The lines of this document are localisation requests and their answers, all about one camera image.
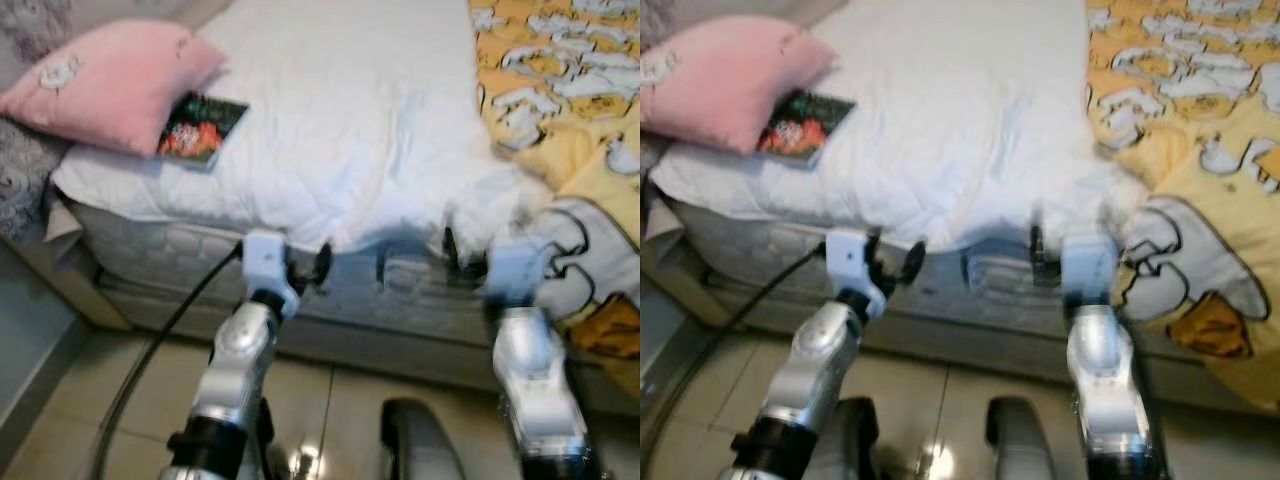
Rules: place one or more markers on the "grey quilted mattress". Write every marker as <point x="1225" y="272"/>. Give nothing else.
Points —
<point x="170" y="245"/>
<point x="760" y="245"/>

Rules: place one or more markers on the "yellow egg cartoon blanket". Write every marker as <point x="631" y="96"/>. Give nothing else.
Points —
<point x="1230" y="140"/>
<point x="590" y="180"/>

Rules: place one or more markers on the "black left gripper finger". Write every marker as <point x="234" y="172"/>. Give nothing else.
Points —
<point x="912" y="262"/>
<point x="322" y="262"/>
<point x="873" y="248"/>

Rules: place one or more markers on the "dark robot left leg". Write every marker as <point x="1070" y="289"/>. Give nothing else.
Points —
<point x="855" y="440"/>

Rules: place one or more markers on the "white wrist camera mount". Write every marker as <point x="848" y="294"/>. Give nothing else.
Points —
<point x="1088" y="262"/>
<point x="515" y="270"/>
<point x="265" y="262"/>
<point x="848" y="258"/>

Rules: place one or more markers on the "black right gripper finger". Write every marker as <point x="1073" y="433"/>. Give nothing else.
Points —
<point x="452" y="250"/>
<point x="1038" y="246"/>

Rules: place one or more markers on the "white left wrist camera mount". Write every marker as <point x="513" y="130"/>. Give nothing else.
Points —
<point x="848" y="258"/>
<point x="265" y="262"/>

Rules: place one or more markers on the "pink pillow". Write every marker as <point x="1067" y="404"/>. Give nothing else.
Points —
<point x="720" y="85"/>
<point x="110" y="85"/>

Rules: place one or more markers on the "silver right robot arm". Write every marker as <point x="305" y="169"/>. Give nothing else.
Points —
<point x="535" y="370"/>
<point x="1100" y="360"/>

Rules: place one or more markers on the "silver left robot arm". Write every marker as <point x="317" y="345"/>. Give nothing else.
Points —
<point x="815" y="360"/>
<point x="235" y="360"/>

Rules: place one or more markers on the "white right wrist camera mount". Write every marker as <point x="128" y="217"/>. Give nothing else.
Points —
<point x="515" y="270"/>
<point x="1088" y="262"/>

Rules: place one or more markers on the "dark cover book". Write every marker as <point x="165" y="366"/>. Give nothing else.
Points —
<point x="200" y="128"/>
<point x="805" y="125"/>

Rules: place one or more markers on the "white quilted bed sheet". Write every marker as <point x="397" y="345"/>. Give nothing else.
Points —
<point x="340" y="120"/>
<point x="950" y="120"/>

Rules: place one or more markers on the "grey patterned fabric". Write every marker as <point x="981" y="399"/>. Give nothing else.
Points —
<point x="650" y="25"/>
<point x="20" y="170"/>

